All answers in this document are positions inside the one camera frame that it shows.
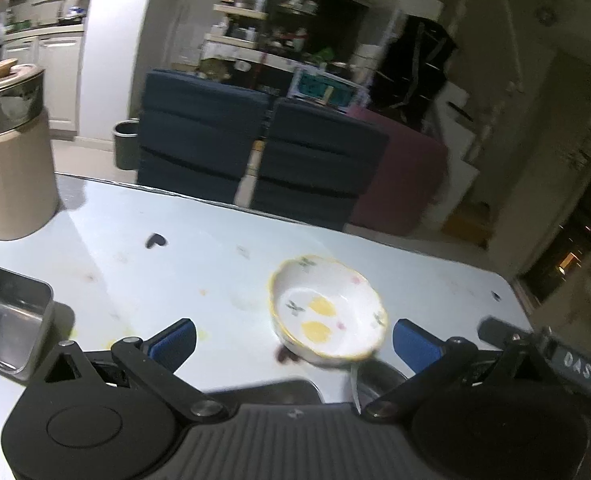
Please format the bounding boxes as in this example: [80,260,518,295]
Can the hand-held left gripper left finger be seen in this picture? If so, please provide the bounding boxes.
[36,318,229,424]

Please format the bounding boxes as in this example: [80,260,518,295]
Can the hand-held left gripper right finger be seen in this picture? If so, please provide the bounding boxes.
[359,319,559,424]

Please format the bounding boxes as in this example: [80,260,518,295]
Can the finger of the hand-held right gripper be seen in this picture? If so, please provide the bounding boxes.
[477,315,537,350]

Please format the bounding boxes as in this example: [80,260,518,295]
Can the round steel bowl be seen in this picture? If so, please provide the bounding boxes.
[359,359,409,397]

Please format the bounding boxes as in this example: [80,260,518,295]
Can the floral yellow-rimmed bowl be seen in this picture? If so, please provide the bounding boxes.
[268,254,389,366]

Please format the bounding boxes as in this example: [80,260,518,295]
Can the maroon chair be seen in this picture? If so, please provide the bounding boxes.
[348,105,449,236]

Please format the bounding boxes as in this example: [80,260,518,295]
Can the small rectangular steel container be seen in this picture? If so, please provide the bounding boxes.
[0,262,55,381]

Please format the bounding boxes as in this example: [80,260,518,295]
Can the grey trash bin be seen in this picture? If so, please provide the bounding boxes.
[112,118,141,171]

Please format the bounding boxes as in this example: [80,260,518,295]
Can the navy blue chair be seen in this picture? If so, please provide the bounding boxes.
[136,68,271,206]
[250,97,391,231]

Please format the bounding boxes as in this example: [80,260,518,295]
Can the beige canister with steel lid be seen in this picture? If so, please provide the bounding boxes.
[0,58,60,241]

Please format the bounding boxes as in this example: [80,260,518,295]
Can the teal licence plate sign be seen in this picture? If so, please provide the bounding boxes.
[294,71,357,109]

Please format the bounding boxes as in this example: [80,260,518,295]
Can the black vest with white trim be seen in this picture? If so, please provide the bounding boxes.
[375,14,457,112]

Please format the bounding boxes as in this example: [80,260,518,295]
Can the white kitchen cabinet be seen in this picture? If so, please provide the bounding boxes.
[2,30,84,139]

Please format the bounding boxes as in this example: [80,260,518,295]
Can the cream shelf rack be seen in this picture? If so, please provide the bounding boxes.
[202,2,271,67]

